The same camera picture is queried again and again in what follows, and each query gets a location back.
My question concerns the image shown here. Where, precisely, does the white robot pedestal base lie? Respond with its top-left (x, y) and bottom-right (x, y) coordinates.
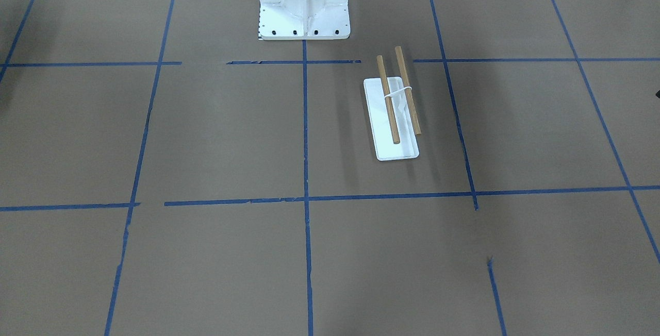
top-left (258, 0), bottom-right (351, 40)

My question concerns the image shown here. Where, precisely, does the white towel rack base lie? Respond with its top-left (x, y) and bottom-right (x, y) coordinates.
top-left (363, 77), bottom-right (419, 161)

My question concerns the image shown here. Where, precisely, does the wooden rack rod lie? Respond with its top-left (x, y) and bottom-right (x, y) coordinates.
top-left (376, 56), bottom-right (401, 144)
top-left (394, 45), bottom-right (421, 136)

